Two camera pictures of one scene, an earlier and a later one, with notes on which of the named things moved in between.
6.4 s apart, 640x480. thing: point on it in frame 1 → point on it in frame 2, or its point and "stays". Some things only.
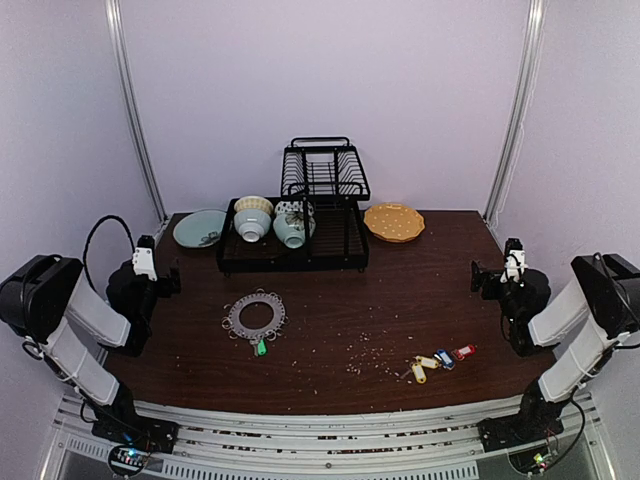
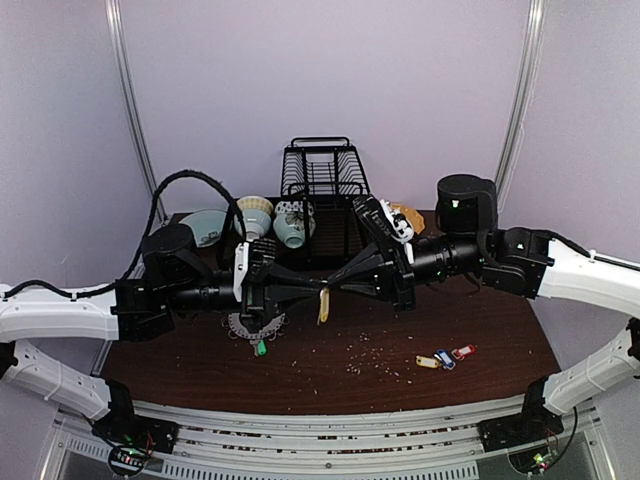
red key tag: [461, 353] stays
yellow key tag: [419, 373] → [324, 304]
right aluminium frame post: [532, 66] stays
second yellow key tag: [427, 362] stays
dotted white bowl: [287, 206] stays
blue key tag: [446, 358] stays
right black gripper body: [481, 275] → [398, 276]
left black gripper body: [166, 288] → [253, 304]
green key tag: [262, 347] stays
